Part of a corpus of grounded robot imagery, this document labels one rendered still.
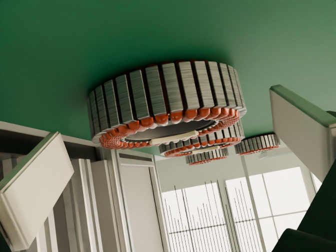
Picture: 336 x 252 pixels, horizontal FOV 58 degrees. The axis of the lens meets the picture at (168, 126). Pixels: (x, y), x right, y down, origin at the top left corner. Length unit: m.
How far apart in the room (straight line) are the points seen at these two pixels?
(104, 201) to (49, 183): 0.29
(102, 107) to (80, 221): 0.23
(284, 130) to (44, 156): 0.13
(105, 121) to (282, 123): 0.10
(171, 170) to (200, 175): 0.63
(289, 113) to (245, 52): 0.06
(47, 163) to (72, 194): 0.24
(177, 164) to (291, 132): 6.50
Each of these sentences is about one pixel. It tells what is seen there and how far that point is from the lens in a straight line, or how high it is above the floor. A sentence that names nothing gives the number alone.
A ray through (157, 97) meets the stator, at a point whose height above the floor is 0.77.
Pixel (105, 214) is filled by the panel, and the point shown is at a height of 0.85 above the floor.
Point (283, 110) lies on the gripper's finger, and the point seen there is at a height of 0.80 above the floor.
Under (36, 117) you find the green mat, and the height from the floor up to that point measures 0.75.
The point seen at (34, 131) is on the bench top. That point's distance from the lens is 0.32.
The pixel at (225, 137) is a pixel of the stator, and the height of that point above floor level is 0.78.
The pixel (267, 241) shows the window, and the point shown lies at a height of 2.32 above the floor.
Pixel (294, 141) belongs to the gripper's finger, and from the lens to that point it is 0.16.
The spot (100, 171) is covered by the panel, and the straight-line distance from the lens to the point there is 0.46.
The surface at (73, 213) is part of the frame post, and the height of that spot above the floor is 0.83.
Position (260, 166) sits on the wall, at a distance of 6.60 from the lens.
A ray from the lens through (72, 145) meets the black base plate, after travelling 0.40.
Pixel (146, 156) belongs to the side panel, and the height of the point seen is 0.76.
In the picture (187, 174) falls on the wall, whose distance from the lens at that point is 6.63.
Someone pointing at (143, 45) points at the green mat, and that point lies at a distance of 0.16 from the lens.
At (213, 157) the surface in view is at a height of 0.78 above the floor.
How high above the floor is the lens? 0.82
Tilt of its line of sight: 10 degrees down
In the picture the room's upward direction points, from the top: 169 degrees clockwise
